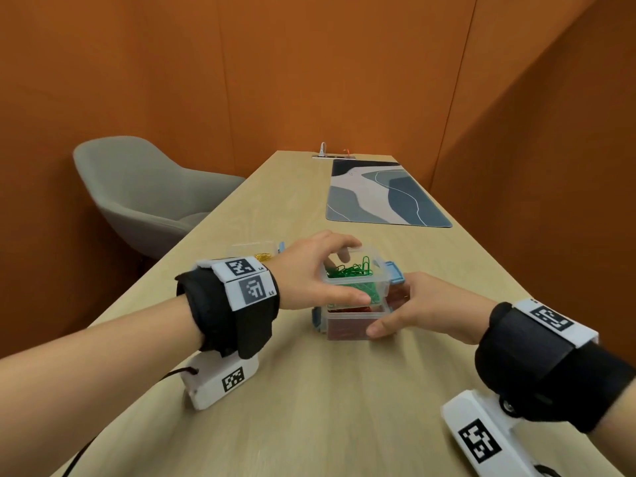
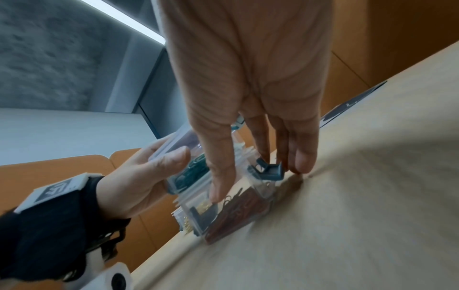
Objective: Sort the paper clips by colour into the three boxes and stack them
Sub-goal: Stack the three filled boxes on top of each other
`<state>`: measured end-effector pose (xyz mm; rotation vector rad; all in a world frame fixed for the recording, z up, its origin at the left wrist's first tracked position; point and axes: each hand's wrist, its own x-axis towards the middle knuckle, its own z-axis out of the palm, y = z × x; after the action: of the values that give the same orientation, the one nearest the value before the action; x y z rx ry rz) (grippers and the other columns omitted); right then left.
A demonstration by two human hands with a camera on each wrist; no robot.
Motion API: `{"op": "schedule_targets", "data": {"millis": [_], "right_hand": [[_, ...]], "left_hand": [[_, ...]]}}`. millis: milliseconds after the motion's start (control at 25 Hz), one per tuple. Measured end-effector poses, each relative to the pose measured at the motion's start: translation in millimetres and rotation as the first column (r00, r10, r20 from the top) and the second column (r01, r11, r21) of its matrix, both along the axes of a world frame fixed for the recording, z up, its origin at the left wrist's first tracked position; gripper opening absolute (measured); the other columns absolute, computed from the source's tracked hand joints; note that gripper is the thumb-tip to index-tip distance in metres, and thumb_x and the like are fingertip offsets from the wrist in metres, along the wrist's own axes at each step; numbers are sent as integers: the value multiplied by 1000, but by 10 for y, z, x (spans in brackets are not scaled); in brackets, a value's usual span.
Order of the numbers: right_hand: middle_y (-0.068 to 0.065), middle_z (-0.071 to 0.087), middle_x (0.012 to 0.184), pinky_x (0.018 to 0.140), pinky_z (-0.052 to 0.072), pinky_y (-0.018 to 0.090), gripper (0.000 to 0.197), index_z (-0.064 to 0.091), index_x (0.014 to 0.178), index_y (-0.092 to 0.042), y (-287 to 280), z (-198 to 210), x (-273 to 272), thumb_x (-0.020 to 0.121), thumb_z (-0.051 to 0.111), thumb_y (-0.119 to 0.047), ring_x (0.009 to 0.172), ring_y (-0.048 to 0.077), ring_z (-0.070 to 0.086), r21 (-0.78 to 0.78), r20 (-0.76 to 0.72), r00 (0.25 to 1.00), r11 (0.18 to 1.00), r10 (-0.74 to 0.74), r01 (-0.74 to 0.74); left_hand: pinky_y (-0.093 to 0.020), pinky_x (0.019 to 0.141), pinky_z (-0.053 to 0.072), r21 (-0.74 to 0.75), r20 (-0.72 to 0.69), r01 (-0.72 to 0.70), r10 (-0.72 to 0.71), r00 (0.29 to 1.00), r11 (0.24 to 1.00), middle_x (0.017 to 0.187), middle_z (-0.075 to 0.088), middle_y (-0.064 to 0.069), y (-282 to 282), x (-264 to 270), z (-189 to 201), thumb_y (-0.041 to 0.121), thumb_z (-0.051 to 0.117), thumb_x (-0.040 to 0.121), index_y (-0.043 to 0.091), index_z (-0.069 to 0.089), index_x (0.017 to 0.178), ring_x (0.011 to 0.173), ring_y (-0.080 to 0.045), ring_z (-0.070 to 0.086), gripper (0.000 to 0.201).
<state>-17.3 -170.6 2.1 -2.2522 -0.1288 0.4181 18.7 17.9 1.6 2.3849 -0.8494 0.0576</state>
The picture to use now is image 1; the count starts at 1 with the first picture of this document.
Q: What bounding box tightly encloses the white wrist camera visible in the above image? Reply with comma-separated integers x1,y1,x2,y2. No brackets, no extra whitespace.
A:
441,390,543,477
180,352,260,411

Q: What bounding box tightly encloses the black left wrist strap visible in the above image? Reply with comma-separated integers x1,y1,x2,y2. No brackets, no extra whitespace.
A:
174,265,281,360

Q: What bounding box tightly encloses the white right marker band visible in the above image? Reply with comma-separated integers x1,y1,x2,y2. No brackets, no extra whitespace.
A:
512,298,600,349

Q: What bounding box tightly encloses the black right wrist strap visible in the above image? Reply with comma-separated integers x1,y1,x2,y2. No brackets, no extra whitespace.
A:
474,301,636,434

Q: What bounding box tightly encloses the black wrist strap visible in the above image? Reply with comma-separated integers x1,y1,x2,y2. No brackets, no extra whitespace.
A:
474,301,636,434
174,265,281,360

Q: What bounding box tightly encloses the person's right hand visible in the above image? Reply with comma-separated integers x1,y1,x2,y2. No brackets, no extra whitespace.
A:
366,272,498,346

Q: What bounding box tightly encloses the sorted heap of green clips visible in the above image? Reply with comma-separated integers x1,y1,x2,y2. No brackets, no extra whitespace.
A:
325,256,384,303

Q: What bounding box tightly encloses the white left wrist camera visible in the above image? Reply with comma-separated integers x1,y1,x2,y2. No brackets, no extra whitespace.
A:
180,352,260,411

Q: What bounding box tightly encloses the sorted heap of red clips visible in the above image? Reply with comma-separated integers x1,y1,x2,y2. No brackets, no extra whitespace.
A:
325,305,390,341

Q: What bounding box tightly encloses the person's left forearm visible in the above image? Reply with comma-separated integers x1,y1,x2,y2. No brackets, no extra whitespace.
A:
0,295,205,477

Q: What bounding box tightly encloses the person's left hand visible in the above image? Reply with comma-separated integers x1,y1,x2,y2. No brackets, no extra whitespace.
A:
266,231,372,311

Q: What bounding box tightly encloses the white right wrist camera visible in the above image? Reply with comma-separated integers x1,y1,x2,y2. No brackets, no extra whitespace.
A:
441,390,543,477

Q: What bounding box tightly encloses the white marker band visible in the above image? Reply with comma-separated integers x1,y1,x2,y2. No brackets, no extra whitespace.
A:
512,298,600,349
196,256,277,312

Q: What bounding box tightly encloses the person's right forearm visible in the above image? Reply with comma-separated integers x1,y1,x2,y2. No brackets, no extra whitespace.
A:
591,374,636,477

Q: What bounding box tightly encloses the grey shell chair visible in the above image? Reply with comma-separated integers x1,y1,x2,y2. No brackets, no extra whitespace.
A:
73,136,247,260

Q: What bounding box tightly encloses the white left marker band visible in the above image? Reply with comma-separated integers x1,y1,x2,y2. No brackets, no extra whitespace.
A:
196,256,277,312

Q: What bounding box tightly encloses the blue patterned desk mat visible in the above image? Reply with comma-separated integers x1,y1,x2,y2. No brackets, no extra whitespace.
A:
325,159,454,229

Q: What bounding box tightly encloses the transparent box with blue latches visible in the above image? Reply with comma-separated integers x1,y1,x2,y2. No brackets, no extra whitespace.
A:
311,282,412,342
228,239,287,265
320,245,406,313

